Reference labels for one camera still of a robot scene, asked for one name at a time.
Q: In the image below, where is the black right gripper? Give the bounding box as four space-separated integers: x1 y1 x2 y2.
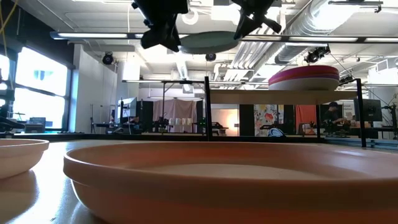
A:
231 0 282 40

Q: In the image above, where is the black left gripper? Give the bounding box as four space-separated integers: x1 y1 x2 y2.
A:
132 0 189 53

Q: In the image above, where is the teal grey plate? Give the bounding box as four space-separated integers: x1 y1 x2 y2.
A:
179 30 242 55

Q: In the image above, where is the magenta plate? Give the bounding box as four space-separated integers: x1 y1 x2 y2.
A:
269 65 340 75

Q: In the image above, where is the purple plate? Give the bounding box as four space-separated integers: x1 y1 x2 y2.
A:
269 75 340 83

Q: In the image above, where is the white plate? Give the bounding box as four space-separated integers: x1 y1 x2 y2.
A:
269 77 340 91

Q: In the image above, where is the pale peach plate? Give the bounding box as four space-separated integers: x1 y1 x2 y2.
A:
0 139 50 180

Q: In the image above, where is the long ceiling light bar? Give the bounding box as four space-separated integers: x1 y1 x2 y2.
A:
49 30 398 44

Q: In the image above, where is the beige curtain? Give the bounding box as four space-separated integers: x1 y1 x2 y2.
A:
152 98 200 134

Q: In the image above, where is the floral poster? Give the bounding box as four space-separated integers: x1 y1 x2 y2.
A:
254 104 279 137

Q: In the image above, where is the orange panel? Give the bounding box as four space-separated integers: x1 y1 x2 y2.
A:
295 105 317 133

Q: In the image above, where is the blue white round object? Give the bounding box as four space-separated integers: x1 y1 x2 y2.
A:
267 127 285 138

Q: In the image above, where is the person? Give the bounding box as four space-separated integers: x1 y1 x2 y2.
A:
322 101 346 131

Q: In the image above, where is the large bright window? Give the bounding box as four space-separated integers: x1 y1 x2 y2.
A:
0 46 71 131

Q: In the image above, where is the black computer monitor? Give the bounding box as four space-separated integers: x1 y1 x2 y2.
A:
354 98 383 123

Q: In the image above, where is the salmon tan plate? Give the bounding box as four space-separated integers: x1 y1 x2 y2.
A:
63 141 398 224

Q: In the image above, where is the silver air duct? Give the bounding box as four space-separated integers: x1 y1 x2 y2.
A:
275 0 358 65

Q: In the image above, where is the black wire rack shelf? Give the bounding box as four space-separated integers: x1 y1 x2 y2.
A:
203 76 368 149

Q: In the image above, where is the yellow hanging cable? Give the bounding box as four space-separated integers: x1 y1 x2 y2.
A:
0 0 18 58

